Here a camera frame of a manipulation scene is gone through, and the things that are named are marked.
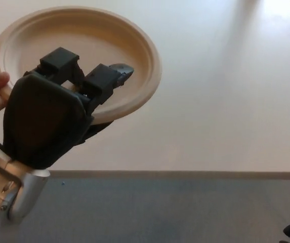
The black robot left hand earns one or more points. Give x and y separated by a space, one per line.
43 116

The beige round paper plate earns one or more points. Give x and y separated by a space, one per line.
89 38

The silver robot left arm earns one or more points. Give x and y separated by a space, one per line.
10 187

